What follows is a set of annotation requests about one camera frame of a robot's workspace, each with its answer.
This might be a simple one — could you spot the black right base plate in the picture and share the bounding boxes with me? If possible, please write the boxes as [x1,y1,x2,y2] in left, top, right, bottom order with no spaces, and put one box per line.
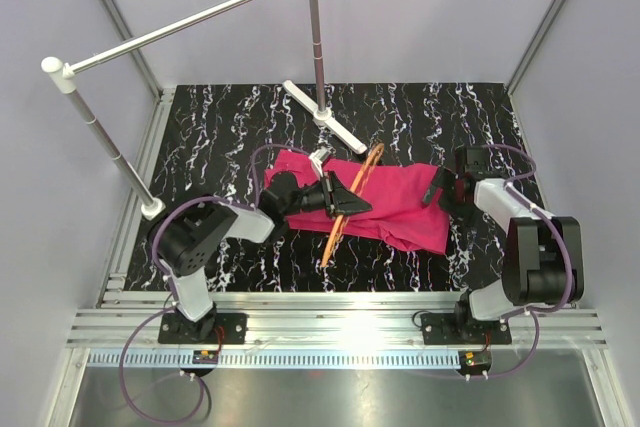
[419,312,512,345]

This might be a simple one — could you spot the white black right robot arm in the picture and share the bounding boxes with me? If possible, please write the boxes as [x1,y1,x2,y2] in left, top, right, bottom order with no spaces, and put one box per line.
[423,144,584,344]

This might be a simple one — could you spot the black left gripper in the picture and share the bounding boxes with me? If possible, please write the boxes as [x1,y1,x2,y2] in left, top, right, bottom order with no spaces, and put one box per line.
[282,171,372,220]

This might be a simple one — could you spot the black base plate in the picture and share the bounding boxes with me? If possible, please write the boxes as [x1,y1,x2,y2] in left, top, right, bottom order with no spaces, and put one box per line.
[419,312,512,345]
[158,312,249,345]

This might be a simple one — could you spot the right controller board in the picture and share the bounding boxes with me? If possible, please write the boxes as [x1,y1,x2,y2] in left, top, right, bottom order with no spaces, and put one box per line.
[461,349,492,368]

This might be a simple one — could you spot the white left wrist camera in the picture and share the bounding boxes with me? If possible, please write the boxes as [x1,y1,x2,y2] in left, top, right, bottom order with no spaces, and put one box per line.
[308,147,332,180]

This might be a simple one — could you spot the pink trousers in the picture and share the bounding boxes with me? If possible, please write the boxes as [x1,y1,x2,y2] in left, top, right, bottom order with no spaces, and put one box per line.
[263,150,450,255]

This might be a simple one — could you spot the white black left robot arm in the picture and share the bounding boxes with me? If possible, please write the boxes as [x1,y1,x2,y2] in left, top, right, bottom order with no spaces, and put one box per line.
[150,171,373,344]

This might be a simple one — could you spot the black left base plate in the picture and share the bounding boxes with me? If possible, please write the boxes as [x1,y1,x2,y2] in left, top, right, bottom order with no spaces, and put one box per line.
[158,312,249,345]

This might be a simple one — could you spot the left controller board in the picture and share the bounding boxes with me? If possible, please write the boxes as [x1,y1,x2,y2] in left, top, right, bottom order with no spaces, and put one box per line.
[193,350,220,365]

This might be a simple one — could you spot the silver white clothes rack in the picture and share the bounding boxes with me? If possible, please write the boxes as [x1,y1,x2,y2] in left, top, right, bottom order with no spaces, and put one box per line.
[40,0,367,220]

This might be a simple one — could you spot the controller board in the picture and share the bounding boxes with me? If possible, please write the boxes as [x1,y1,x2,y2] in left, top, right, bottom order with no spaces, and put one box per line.
[461,349,492,368]
[193,350,220,365]

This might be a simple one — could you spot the slotted white cable duct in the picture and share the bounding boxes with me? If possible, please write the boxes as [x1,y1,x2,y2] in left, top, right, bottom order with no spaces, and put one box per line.
[88,348,460,370]

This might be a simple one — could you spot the orange clothes hanger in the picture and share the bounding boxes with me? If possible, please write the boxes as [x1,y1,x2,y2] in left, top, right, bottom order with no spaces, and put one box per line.
[319,142,386,268]

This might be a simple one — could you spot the aluminium frame rail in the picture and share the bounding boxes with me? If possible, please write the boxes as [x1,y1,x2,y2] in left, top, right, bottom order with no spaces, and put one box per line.
[64,291,609,348]

